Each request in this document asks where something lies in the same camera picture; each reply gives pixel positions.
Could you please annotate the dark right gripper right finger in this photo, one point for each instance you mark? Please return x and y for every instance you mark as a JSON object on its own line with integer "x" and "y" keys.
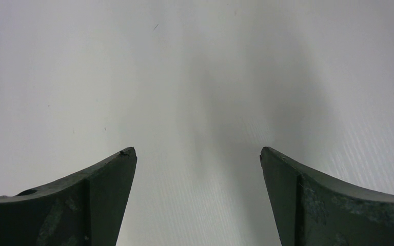
{"x": 313, "y": 208}

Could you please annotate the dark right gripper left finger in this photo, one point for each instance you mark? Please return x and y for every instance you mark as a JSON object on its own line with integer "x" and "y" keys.
{"x": 83, "y": 208}

